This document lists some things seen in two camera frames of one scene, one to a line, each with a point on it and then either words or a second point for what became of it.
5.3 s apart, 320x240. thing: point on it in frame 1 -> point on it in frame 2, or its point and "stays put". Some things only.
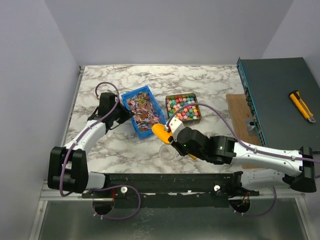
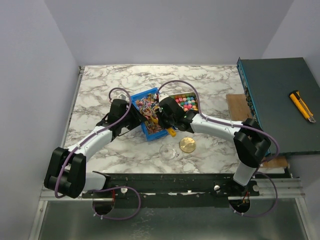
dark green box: x=270 y=81 stays put
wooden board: x=243 y=122 stays put
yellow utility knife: x=295 y=96 stays put
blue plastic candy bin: x=147 y=113 -> x=149 y=137
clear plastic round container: x=167 y=153 stays put
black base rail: x=167 y=190 stays put
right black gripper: x=175 y=144 -> x=162 y=120
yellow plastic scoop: x=163 y=135 -> x=170 y=130
